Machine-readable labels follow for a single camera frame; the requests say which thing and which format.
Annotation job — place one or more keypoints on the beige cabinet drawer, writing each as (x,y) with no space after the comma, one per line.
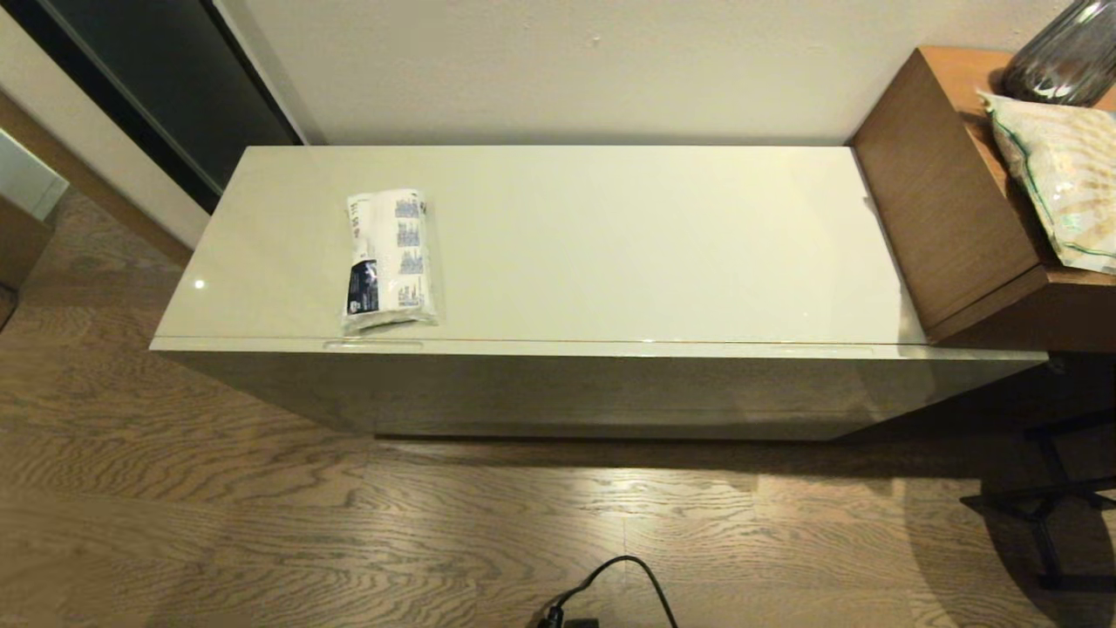
(610,392)

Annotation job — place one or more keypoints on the blue floral tissue pack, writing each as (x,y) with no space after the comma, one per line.
(388,262)

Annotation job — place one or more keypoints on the glossy beige low cabinet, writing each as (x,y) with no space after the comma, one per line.
(558,262)

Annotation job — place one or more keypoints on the brown wooden side table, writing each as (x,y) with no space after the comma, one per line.
(942,192)

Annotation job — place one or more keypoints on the dark glass door panel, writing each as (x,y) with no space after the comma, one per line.
(174,78)

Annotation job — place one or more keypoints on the green trimmed snack bag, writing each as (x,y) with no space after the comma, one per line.
(1068,183)

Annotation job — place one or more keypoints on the brown wooden furniture piece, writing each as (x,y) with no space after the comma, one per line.
(22,244)

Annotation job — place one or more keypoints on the pale grey box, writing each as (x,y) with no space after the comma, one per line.
(26,174)

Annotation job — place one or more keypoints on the dark glass vase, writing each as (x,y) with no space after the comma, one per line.
(1068,52)

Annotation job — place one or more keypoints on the black metal leg frame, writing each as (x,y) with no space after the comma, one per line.
(1042,515)

